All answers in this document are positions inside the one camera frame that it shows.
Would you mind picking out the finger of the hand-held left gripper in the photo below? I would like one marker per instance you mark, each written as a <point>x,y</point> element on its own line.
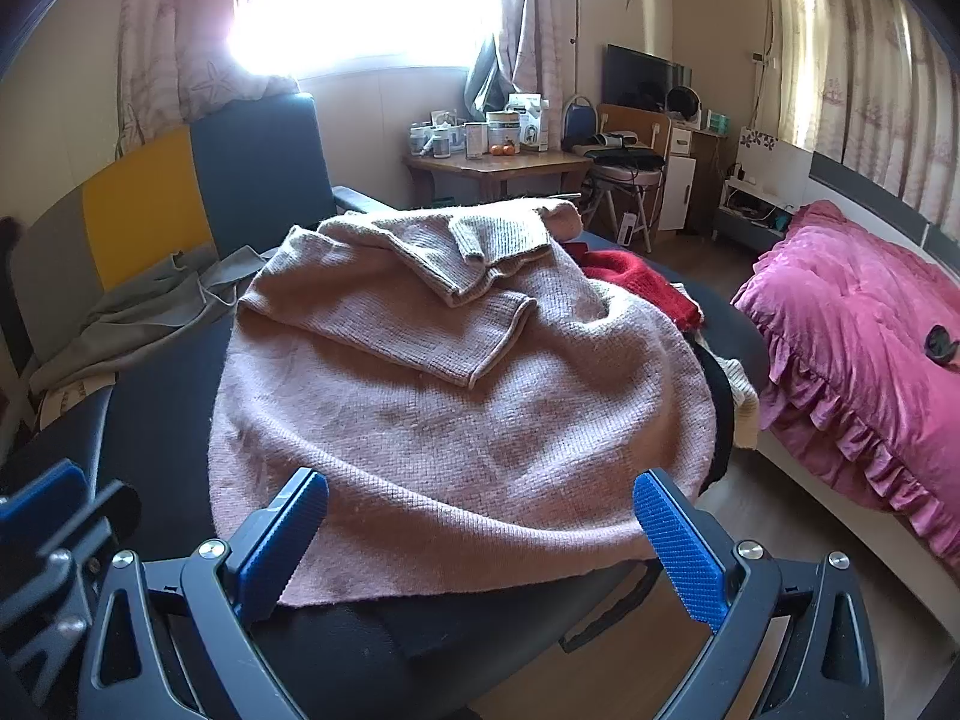
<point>41,493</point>
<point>112,514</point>

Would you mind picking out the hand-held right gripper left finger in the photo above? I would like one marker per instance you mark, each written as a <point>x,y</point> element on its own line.
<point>277,551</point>

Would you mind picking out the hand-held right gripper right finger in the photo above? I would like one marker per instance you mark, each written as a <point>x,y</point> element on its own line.
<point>679,555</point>

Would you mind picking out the pink knit sweater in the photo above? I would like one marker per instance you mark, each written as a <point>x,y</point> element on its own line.
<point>450,405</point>

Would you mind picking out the black garment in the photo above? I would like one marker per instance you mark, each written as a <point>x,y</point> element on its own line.
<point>716,405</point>

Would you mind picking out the cream knit garment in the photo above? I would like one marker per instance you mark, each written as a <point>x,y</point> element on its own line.
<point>742,405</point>

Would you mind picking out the grey cloth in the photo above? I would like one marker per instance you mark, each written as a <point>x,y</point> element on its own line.
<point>127,315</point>

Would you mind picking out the red knit sweater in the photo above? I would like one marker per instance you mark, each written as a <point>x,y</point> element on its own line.
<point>637,277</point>

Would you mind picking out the pink ruffled quilt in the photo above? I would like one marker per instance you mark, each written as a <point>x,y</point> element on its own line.
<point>847,330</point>

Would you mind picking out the grey yellow navy cushion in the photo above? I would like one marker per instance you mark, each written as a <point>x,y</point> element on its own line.
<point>142,187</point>

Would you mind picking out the white floor device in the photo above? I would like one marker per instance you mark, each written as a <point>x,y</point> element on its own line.
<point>628,229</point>

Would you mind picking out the black hair clip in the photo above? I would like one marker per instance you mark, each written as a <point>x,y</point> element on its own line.
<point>939,343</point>

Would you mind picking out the white bedside shelf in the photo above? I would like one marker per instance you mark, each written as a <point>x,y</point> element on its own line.
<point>750,206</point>

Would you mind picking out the white small cabinet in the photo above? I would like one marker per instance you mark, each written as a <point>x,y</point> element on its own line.
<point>679,180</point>

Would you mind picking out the wooden desk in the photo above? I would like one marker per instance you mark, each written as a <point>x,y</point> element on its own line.
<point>716,165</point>

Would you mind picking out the dark grey headboard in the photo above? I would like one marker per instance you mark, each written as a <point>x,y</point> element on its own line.
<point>877,199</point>

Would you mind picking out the wooden side table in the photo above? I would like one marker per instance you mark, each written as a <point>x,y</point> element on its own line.
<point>525,163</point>

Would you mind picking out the white supplement bottle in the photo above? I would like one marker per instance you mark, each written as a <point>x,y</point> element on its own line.
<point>440,144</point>
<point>418,142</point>

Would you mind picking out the teal box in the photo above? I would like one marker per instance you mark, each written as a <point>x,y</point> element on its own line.
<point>720,124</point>

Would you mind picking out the wooden back chair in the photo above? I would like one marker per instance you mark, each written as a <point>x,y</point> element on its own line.
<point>630,124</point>

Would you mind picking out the blue folding chair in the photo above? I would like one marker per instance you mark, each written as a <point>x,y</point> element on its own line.
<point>579,120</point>

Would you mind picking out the black round fan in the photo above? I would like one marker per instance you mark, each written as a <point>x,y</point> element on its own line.
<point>684,105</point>

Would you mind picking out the glass jar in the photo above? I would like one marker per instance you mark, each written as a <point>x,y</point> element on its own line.
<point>475,141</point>

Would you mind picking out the white round canister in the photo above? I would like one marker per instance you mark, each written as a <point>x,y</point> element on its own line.
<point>502,127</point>

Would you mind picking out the black television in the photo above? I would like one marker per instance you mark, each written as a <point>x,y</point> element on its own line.
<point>641,75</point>

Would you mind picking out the pink patterned curtain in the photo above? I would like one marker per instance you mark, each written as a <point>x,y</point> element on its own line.
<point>862,67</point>
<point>180,30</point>
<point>540,7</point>

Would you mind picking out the grey hanging garment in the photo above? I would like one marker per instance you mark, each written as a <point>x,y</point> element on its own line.
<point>486,79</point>

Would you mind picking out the bright window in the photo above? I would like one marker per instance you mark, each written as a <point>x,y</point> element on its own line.
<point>375,0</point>

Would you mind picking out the white bed frame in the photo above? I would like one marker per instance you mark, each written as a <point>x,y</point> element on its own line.
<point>825,510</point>

